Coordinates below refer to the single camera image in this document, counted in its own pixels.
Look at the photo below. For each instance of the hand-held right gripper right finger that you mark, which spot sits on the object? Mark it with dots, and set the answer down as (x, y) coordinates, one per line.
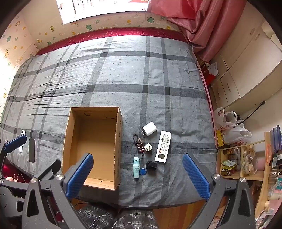
(196, 178)

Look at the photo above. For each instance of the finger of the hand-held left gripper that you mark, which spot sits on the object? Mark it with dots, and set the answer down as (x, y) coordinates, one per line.
(50, 168)
(15, 142)

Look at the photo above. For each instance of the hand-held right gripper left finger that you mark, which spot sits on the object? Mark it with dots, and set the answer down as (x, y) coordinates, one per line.
(79, 174)

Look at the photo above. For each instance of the cardboard box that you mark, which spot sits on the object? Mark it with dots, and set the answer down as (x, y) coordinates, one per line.
(94, 141)

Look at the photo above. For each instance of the white remote control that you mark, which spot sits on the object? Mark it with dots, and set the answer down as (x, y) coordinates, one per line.
(163, 147)

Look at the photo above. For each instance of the black power adapter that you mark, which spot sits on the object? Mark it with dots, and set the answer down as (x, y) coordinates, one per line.
(151, 165)

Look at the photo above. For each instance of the blue round key fob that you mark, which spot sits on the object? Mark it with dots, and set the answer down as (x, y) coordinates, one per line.
(143, 171)

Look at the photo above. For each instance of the small white charger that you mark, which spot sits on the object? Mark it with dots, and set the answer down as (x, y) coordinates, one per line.
(148, 148)

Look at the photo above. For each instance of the teal cosmetic bottle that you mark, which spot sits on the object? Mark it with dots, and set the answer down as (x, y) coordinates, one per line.
(136, 168)

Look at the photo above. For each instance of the large white charger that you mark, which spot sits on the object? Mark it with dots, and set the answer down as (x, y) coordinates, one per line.
(149, 130)

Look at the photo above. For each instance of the white phone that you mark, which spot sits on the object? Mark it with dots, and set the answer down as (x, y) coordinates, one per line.
(23, 131)

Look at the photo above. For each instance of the black phone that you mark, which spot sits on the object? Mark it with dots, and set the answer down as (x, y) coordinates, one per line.
(32, 150)

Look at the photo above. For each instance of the red cloth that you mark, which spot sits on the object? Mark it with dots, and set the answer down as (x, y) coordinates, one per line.
(15, 170)

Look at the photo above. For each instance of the pile of snack packets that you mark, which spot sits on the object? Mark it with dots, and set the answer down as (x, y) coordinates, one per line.
(229, 165)

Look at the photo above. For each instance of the white plastic bag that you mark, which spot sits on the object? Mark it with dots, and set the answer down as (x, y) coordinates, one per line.
(220, 116)
(238, 134)

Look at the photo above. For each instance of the wooden shelf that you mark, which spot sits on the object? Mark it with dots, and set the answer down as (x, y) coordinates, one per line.
(263, 189)

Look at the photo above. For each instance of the person's plaid trousers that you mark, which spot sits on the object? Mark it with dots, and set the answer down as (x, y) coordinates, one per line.
(132, 220)

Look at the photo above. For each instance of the blue plastic container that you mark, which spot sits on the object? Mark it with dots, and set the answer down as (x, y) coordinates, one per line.
(278, 138)

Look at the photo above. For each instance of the grey plaid bed sheet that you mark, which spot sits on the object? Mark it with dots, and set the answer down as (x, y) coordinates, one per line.
(132, 77)

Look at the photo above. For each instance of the white paper sheet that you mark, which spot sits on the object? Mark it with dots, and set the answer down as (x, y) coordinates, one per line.
(213, 68)

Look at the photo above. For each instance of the white cabinet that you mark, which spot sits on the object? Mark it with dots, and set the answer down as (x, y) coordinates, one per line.
(242, 66)

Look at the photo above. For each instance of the red quilted mattress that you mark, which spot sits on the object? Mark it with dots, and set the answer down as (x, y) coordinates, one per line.
(110, 33)

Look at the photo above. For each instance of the pink curtain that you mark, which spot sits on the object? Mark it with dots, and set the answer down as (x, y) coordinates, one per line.
(198, 22)

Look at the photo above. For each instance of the white wall poster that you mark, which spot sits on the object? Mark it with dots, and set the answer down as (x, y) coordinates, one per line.
(99, 8)

